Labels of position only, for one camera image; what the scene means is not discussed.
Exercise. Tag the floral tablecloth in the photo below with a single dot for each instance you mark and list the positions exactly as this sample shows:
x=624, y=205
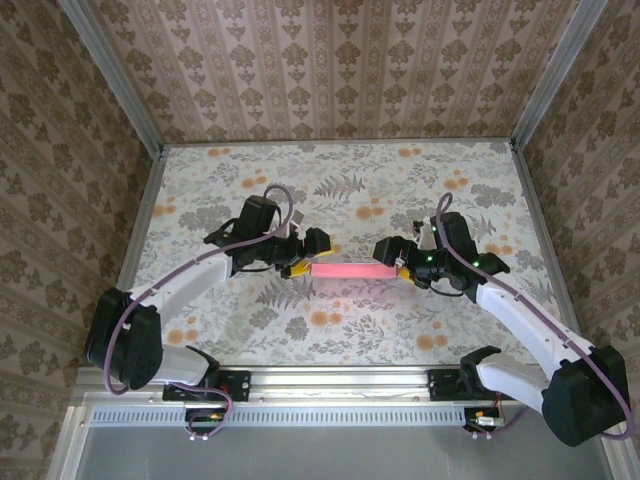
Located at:
x=350, y=325

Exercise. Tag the aluminium corner post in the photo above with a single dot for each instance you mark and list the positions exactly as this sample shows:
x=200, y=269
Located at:
x=555, y=75
x=115, y=75

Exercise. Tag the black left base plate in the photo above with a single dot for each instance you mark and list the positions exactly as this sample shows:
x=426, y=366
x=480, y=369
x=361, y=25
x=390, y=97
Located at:
x=240, y=385

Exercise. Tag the grey metal panel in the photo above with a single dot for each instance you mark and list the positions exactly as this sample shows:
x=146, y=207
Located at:
x=340, y=455

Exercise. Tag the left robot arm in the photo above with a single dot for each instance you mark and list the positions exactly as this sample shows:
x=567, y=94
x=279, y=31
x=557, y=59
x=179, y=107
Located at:
x=195, y=277

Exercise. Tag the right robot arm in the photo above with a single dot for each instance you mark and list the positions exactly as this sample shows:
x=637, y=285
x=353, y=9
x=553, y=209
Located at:
x=515, y=315

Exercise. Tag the aluminium side rail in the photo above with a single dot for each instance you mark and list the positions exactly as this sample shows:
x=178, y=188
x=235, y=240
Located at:
x=132, y=250
x=550, y=225

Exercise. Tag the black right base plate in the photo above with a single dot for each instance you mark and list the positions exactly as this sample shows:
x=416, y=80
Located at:
x=445, y=385

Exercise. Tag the aluminium frame rail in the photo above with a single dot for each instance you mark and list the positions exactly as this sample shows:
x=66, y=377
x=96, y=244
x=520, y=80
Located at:
x=340, y=385

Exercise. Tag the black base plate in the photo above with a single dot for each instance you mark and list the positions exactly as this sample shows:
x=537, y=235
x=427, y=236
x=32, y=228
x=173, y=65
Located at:
x=240, y=385
x=445, y=385

